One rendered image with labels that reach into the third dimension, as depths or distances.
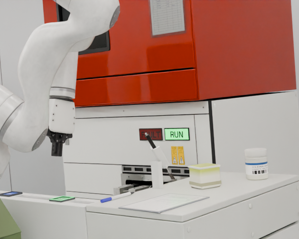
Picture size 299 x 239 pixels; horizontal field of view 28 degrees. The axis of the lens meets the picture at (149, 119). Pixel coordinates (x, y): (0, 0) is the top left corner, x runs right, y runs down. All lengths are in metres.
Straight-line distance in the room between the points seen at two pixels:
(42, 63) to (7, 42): 4.03
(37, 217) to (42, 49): 0.62
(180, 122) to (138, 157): 0.27
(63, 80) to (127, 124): 0.65
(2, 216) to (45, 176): 3.37
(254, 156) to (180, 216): 0.50
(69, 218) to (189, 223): 0.42
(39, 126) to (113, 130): 0.95
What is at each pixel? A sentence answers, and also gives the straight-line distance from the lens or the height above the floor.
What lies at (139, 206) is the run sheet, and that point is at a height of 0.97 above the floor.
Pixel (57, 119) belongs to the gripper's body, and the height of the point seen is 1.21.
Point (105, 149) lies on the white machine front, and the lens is 2.51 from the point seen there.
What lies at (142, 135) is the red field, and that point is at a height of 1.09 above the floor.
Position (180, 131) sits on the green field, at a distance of 2.23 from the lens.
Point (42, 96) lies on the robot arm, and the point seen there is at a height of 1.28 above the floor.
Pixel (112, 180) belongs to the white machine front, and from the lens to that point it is 2.50.
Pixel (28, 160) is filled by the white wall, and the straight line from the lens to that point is 5.39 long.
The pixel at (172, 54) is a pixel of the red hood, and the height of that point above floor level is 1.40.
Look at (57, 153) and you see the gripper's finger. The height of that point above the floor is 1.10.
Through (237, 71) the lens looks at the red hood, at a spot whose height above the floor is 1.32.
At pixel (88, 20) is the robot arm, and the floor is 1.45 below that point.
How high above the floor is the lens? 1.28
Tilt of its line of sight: 3 degrees down
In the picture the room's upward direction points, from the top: 4 degrees counter-clockwise
